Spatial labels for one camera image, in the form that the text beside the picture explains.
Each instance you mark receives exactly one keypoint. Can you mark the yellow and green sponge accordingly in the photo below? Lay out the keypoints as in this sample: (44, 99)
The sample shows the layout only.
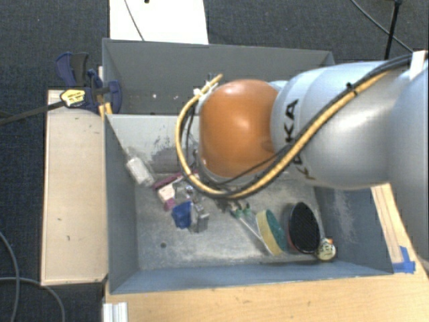
(272, 232)

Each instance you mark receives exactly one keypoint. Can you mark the small cream round toy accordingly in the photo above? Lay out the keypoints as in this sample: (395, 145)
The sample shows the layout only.
(325, 249)

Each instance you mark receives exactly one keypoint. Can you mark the magenta flat strip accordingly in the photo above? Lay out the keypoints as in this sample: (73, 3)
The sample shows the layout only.
(165, 181)

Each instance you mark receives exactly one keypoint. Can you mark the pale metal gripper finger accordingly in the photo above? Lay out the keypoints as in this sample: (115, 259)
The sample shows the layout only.
(193, 217)
(202, 222)

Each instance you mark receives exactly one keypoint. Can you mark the pink and white block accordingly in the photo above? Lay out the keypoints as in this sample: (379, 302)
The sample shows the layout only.
(166, 193)

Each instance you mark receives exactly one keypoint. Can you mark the grey metal bin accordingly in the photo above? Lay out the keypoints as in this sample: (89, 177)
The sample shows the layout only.
(214, 243)

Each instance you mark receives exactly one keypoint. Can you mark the pale wood board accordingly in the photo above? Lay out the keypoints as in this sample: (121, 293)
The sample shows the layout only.
(73, 186)

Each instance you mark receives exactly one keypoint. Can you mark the black oval mesh brush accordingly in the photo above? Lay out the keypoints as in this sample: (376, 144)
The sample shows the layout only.
(303, 228)

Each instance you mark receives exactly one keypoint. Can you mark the blue plastic toy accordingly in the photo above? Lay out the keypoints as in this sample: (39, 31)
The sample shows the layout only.
(182, 215)

